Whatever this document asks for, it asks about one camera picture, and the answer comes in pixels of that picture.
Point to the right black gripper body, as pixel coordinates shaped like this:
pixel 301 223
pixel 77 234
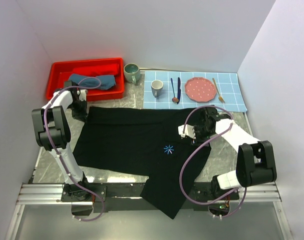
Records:
pixel 202 133

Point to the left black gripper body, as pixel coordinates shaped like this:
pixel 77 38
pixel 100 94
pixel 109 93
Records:
pixel 78 109

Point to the black t shirt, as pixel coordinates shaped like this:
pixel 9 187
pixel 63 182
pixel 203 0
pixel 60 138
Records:
pixel 143 142

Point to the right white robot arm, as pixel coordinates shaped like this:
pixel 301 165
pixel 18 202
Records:
pixel 255 163

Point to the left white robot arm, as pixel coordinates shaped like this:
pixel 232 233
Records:
pixel 53 133

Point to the blue rolled t shirt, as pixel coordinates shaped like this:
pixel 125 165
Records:
pixel 101 82

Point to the pink dotted plate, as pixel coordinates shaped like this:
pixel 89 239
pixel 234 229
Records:
pixel 200 89

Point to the blue grid placemat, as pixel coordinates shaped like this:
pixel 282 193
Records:
pixel 227 84

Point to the green ceramic mug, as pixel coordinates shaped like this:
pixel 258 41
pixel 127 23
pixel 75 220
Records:
pixel 131 73

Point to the grey white mug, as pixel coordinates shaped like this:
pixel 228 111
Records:
pixel 156 87

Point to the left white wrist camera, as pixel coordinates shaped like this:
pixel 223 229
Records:
pixel 82 94

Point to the blue handled spoon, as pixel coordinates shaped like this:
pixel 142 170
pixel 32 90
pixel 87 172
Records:
pixel 175 98

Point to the blue handled knife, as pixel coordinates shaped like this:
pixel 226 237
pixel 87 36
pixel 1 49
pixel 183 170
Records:
pixel 179 88

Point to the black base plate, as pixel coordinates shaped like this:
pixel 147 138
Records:
pixel 126 197

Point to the aluminium rail frame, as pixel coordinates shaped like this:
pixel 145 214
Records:
pixel 222 158

